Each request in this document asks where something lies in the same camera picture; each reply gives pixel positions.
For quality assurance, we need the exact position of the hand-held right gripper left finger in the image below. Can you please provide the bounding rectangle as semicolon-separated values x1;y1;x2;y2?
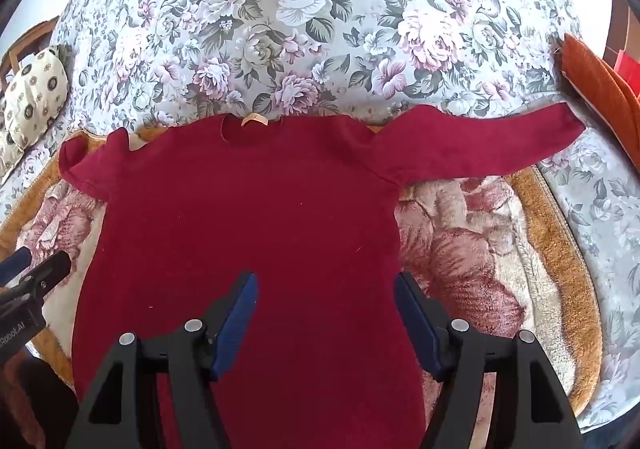
67;271;258;449

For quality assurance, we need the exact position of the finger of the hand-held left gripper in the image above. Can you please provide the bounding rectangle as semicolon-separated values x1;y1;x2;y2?
7;250;72;306
0;246;32;287

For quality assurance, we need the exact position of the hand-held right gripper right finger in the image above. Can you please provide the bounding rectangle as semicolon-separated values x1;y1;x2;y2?
394;271;586;449

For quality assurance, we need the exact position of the dark red sweater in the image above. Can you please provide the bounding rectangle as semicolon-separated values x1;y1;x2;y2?
59;104;587;449

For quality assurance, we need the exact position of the fleece blanket with orange border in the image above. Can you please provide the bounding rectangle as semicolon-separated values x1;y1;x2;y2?
0;124;603;422

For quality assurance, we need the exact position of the cream patterned pillow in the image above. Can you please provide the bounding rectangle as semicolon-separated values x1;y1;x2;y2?
0;45;69;180

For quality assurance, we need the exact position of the wooden chair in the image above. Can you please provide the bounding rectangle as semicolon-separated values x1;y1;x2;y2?
0;16;61;90

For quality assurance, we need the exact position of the orange cloth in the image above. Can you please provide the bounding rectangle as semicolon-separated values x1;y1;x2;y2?
560;33;640;140

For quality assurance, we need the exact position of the floral bed sheet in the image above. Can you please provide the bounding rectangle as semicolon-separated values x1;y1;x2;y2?
0;0;640;432

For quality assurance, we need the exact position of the red paper item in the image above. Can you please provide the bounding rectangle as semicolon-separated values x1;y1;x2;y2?
614;49;640;90

